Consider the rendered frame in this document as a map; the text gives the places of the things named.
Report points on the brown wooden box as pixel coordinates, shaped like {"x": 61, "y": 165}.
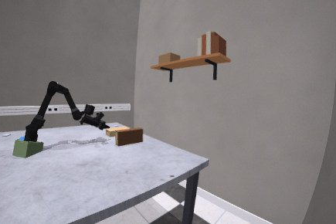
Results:
{"x": 128, "y": 136}

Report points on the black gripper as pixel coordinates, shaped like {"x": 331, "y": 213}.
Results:
{"x": 94, "y": 122}

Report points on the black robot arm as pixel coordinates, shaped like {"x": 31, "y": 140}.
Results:
{"x": 38, "y": 121}

